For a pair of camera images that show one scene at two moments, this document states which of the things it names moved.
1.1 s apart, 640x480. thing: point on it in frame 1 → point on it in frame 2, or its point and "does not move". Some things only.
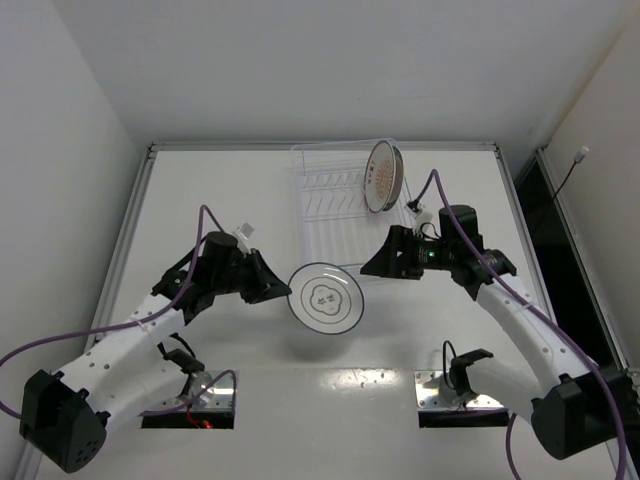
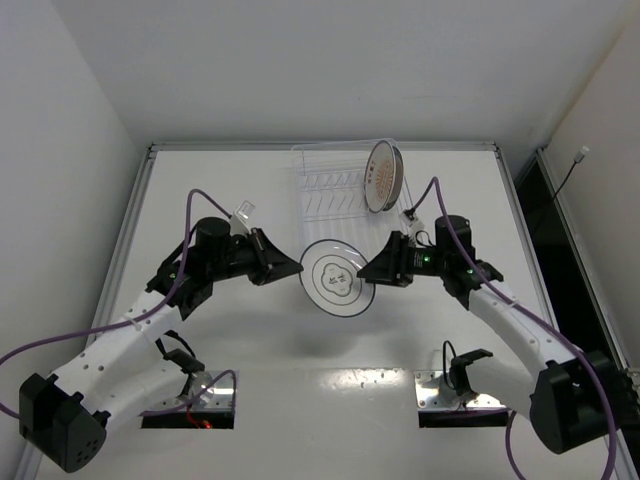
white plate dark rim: x=325 y=298 → x=329 y=278
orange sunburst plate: x=383 y=176 does not move
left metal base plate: x=208 y=391 does not move
